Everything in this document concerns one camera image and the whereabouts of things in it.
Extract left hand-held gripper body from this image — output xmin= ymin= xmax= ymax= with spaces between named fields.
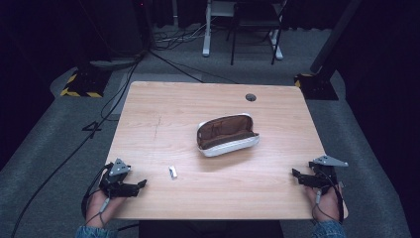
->
xmin=98 ymin=158 xmax=140 ymax=199

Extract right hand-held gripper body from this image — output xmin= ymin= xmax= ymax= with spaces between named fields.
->
xmin=307 ymin=155 xmax=350 ymax=196

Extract person's left hand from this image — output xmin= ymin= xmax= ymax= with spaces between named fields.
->
xmin=85 ymin=189 xmax=127 ymax=230

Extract person's right hand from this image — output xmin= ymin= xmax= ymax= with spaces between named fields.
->
xmin=303 ymin=183 xmax=350 ymax=223

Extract white pencil case brown lining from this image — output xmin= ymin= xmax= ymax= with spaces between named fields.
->
xmin=195 ymin=112 xmax=261 ymax=159

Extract black stand base yellow stripes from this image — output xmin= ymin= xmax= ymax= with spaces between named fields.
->
xmin=59 ymin=62 xmax=113 ymax=99
xmin=293 ymin=71 xmax=340 ymax=101

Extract black slanted pole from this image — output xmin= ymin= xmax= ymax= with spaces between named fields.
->
xmin=309 ymin=0 xmax=363 ymax=74

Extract black chair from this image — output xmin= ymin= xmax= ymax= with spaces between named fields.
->
xmin=226 ymin=0 xmax=287 ymax=66

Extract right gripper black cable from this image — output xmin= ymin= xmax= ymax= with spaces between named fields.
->
xmin=311 ymin=169 xmax=345 ymax=224

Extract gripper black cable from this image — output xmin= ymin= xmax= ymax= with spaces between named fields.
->
xmin=311 ymin=169 xmax=345 ymax=224
xmin=80 ymin=164 xmax=111 ymax=230

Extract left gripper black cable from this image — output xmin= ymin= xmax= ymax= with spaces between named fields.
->
xmin=80 ymin=164 xmax=111 ymax=230

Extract long black floor cable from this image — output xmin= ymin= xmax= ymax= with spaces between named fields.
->
xmin=10 ymin=59 xmax=141 ymax=238

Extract bundle of floor cables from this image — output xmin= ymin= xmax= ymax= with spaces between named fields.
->
xmin=145 ymin=23 xmax=212 ymax=53

